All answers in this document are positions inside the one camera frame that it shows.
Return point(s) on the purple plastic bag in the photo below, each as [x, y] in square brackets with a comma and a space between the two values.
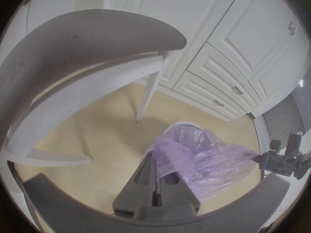
[206, 159]

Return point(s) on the ceiling light panel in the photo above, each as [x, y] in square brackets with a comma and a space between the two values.
[301, 83]

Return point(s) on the white wardrobe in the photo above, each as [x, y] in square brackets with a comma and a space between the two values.
[243, 45]

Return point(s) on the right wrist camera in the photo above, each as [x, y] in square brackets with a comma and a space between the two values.
[275, 145]

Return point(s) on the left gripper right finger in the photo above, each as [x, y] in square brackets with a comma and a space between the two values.
[179, 195]

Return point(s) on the white chair dark grey cushions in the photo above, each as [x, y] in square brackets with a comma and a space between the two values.
[73, 37]

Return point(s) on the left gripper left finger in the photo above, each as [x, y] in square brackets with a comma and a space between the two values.
[136, 193]

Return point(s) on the white trash bin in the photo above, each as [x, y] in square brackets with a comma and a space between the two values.
[181, 124]

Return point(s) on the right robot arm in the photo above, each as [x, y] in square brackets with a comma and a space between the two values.
[295, 142]

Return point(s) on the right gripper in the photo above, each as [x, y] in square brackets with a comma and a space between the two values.
[274, 162]

